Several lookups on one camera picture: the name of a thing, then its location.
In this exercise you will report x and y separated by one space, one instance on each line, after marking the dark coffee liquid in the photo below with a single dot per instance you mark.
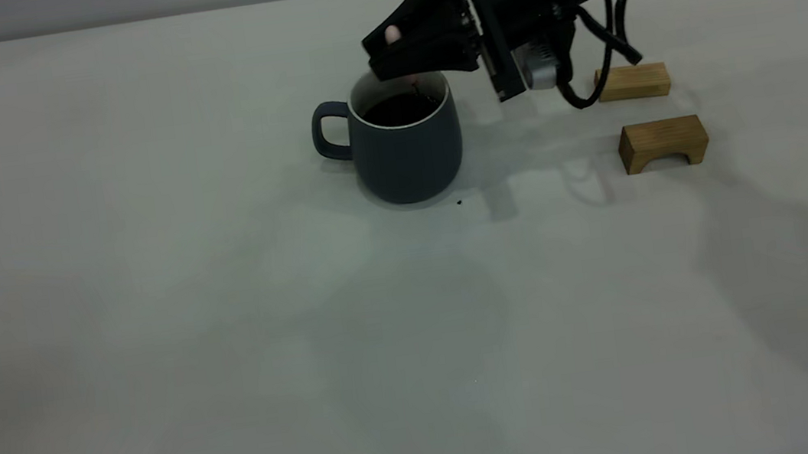
397 110

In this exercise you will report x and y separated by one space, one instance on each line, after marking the dark grey ceramic mug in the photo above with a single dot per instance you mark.
407 161

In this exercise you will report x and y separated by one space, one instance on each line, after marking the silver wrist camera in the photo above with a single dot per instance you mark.
544 65

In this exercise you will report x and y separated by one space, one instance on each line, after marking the arched wooden block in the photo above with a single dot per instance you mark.
661 136

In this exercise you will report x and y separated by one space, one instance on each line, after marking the flat rectangular wooden block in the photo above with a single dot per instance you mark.
644 82

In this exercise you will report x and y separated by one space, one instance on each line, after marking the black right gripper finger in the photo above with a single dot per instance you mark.
437 57
427 8

